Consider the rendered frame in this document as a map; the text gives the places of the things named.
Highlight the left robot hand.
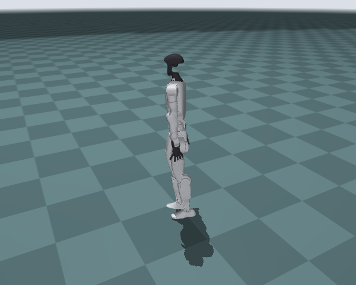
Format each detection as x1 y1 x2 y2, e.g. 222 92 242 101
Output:
170 141 183 162

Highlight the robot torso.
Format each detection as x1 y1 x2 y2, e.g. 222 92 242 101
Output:
165 78 187 141

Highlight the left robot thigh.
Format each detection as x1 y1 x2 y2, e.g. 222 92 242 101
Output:
171 137 191 184

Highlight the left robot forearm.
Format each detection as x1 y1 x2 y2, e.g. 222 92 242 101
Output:
168 114 180 146

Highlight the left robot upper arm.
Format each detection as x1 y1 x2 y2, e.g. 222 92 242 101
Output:
166 84 179 121

